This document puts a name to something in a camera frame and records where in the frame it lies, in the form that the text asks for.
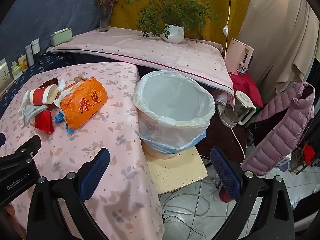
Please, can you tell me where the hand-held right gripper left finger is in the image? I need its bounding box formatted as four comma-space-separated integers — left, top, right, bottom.
27, 147, 110, 240

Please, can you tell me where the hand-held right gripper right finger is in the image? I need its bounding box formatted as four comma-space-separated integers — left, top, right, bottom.
210, 146, 295, 240

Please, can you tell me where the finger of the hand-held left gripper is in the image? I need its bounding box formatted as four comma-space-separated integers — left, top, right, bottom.
0, 133, 42, 166

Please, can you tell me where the squashed red white paper cup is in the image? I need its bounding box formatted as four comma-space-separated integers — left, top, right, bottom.
34, 110, 55, 133

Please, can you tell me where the white glove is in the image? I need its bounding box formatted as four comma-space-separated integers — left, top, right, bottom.
21, 91, 48, 128

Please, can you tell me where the orange plastic bag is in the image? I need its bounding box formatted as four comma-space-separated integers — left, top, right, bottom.
60, 77, 108, 129

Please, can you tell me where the bin with white liner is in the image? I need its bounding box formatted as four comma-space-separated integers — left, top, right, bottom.
132, 70, 216, 159

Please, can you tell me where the red round floor object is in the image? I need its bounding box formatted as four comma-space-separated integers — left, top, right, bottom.
219, 189, 236, 203

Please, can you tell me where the pink floral tablecloth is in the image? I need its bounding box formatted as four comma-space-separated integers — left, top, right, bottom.
0, 62, 165, 240

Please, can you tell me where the white electric kettle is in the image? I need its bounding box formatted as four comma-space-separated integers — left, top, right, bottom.
217, 90, 257, 128

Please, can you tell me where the pink down jacket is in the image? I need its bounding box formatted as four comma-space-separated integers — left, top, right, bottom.
240, 82, 315, 177

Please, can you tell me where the white printed card box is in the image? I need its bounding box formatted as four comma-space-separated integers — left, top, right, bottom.
0, 58, 14, 90

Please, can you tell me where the green tissue pack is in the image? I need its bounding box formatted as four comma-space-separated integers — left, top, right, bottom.
10, 62, 23, 80

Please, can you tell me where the navy floral cloth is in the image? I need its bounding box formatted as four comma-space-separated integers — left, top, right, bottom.
0, 52, 75, 110

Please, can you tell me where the yellow floral can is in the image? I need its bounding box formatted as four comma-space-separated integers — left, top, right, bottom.
17, 54, 28, 71

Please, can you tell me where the red cloth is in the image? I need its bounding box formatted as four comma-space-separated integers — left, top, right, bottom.
230, 72, 264, 108

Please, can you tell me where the tall white bottle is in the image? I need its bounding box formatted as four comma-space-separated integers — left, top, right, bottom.
25, 44, 34, 65

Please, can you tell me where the short white bottle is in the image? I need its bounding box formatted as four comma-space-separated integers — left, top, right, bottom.
31, 39, 41, 55

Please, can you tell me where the green tissue box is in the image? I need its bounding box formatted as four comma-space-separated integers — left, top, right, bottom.
50, 27, 73, 47

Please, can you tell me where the pale pink dotted cloth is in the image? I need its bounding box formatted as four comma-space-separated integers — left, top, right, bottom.
46, 26, 234, 95

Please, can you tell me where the blue backdrop cloth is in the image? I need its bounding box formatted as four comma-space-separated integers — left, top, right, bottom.
0, 0, 118, 64

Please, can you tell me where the glass vase with flowers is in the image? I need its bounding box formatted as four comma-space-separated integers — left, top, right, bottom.
94, 0, 118, 33

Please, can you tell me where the potted green plant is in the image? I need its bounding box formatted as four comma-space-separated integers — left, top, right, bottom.
125, 0, 218, 45

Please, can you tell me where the beige curtain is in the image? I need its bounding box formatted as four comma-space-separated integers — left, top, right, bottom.
237, 0, 320, 92

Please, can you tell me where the white kettle cable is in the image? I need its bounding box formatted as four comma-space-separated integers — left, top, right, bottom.
230, 127, 247, 160

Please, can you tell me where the white floor cable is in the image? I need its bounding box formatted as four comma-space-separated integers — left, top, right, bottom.
161, 192, 211, 217

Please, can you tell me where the white cable with switch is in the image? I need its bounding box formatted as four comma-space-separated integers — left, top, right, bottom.
223, 0, 232, 55

